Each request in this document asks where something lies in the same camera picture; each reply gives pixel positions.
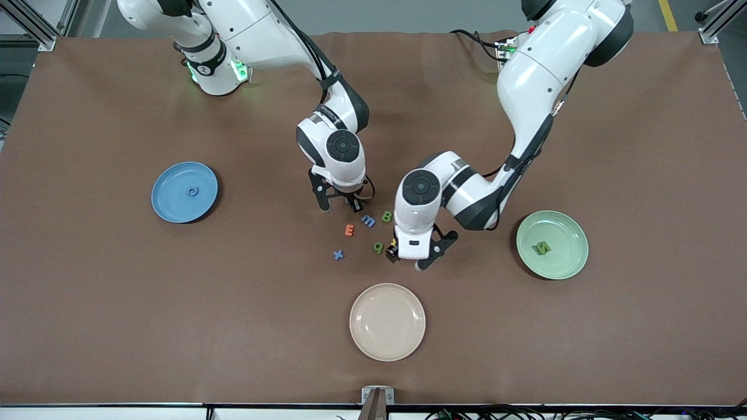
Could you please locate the aluminium frame profile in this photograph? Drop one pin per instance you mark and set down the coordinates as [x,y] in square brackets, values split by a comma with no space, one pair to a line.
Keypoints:
[44,42]
[709,36]

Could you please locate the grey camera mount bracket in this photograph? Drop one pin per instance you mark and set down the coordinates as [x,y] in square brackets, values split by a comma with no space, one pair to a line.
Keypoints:
[367,394]

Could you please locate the yellow floor tape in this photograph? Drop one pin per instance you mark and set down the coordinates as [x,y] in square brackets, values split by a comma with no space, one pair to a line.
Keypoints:
[668,14]

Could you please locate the blue letter c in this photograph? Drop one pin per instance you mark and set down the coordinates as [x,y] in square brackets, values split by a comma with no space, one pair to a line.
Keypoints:
[188,195]

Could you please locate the brown table cover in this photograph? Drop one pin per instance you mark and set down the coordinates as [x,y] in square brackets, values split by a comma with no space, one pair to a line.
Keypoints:
[117,321]

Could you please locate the green letter q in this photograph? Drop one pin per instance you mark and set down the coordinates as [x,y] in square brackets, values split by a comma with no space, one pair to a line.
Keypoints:
[378,248]

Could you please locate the green letter M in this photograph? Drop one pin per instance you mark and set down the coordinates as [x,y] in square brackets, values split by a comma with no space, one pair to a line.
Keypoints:
[546,247]

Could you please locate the green letter u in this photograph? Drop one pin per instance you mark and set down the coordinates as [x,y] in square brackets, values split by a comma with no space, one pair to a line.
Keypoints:
[536,249]

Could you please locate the green plate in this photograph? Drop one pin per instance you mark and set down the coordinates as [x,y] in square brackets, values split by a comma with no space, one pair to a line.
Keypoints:
[566,256]

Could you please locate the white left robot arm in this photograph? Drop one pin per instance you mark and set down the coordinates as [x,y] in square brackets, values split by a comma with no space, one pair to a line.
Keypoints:
[543,81]

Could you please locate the blue letter m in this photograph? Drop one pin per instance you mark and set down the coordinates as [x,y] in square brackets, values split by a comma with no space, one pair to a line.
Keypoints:
[368,220]

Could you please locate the beige plate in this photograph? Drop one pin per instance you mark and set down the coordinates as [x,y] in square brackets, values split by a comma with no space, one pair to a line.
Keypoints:
[387,322]

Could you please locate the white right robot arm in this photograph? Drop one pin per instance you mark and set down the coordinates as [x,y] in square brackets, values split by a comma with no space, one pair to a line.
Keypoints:
[262,35]

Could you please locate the blue plate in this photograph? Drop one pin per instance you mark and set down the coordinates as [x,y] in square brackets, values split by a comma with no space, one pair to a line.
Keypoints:
[175,204]

